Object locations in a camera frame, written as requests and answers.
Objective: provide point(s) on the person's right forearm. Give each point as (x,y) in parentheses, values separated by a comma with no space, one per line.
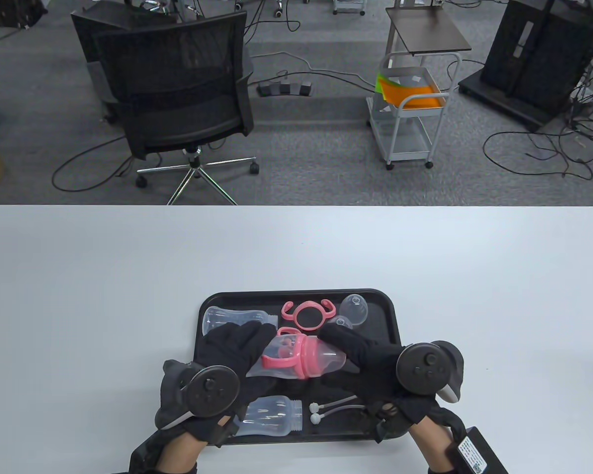
(430,449)

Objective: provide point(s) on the person's left forearm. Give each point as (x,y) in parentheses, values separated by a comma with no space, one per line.
(178,456)

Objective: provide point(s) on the green sheet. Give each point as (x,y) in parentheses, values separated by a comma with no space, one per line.
(380,81)

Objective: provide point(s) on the black bag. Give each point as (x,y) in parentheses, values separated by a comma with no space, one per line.
(20,12)

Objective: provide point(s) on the white rolling cart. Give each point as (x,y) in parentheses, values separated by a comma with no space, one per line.
(405,140)

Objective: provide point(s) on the small white cart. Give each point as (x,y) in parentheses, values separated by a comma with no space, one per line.
(348,7)

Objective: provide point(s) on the black mesh office chair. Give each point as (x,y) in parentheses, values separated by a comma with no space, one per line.
(178,113)

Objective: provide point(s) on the orange folder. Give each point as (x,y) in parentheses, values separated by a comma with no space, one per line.
(415,96)

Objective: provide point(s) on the black grey hand controller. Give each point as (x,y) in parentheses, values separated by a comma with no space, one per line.
(425,368)
(210,395)

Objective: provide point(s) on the black cabinet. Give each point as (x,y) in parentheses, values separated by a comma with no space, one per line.
(538,54)

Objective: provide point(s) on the black wrist brace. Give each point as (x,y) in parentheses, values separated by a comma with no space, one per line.
(141,461)

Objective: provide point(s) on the black wrist box white label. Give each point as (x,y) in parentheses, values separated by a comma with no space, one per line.
(479,459)

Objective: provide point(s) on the black plastic tray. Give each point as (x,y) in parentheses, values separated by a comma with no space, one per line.
(247,300)

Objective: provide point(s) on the brown top side table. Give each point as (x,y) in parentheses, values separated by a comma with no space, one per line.
(427,29)

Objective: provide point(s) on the person's right hand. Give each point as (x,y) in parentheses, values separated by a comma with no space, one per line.
(370,365)

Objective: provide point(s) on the clear baby bottle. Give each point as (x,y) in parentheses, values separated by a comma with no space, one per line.
(276,417)
(276,373)
(227,318)

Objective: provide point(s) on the person's left hand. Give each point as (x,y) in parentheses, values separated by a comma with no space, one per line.
(232,345)

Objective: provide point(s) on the clear dome cap component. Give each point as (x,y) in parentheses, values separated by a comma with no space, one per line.
(340,322)
(354,308)

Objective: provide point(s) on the black base platform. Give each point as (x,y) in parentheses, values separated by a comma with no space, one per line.
(479,89)

